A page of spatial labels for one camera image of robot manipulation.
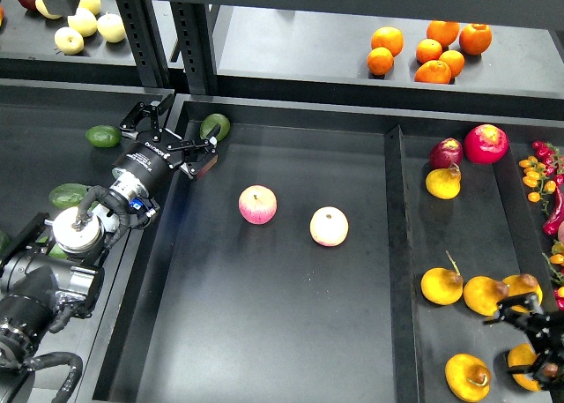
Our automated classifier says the pale yellow apple front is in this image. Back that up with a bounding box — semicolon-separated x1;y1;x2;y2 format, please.
54;26;85;56

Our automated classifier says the pale yellow apple back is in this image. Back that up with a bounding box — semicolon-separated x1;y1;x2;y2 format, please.
78;0;101;16

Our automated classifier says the green avocado at tray corner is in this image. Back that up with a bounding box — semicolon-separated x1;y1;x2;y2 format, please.
199;113;231;141

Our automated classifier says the red chili pepper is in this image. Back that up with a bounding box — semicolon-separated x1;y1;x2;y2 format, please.
542;186;563;236

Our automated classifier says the orange right middle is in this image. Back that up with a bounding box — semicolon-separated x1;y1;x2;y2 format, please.
439;49;465;78

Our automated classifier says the pink red apple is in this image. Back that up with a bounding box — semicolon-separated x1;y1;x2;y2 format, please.
238;184;278;225

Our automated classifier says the dark avocado left edge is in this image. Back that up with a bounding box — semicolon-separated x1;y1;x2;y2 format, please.
0;231;11;253

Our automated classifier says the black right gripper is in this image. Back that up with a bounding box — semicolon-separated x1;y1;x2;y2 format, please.
483;292;564;393

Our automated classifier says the yellow pear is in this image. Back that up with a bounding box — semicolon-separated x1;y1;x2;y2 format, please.
506;343;559;392
444;354;492;402

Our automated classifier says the pale yellow apple slice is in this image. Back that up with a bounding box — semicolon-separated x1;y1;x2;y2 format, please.
35;0;62;19

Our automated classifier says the green avocado left bin lower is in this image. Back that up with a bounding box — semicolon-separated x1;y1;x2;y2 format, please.
48;244;68;259

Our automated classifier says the black centre tray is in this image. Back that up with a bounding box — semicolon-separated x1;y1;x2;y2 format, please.
75;93;425;403

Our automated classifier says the yellow pear upper right bin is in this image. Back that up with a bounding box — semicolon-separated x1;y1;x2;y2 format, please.
425;164;462;200

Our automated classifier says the orange top right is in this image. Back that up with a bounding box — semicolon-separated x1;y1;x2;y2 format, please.
458;24;493;56

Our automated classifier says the red apple right bin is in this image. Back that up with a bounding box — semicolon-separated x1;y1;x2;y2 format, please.
463;123;509;164

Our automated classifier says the green avocado upper left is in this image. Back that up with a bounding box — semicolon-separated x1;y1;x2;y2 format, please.
85;125;121;148

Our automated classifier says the orange top left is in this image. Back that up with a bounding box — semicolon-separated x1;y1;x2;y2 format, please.
371;26;404;57

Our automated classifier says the black shelf upright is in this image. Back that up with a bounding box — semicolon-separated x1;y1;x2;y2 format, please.
115;0;219;95

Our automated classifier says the green avocado left bin top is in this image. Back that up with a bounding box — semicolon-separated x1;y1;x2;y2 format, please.
48;183;89;209

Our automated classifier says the cherry tomato vine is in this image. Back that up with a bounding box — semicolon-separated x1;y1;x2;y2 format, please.
518;140;563;203

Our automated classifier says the pale yellow apple middle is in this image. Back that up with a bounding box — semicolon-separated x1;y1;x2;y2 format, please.
67;8;98;37

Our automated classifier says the orange top middle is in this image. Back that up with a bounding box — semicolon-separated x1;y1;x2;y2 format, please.
427;20;460;48

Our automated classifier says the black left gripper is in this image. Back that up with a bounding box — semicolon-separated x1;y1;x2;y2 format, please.
110;99;220;194

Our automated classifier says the small orange middle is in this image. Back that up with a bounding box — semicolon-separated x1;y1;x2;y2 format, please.
416;38;442;64

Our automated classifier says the pale yellow pink apple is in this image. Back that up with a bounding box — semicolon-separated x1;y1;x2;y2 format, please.
309;206;349;247

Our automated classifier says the yellow pear bin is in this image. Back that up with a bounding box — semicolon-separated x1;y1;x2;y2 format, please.
420;250;464;306
502;273;543;313
425;164;462;200
463;276;508;317

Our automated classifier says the orange lower left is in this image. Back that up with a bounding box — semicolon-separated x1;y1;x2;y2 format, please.
367;47;394;76

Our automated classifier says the orange front bottom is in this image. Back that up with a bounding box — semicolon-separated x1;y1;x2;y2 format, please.
414;60;451;84

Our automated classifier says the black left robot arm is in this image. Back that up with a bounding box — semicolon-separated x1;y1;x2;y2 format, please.
1;95;230;402

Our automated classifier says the green avocado bin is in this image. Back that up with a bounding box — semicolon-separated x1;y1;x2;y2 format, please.
48;183;89;209
48;244;68;259

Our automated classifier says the dark red purple fruit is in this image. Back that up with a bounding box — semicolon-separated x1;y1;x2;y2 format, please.
429;138;464;169

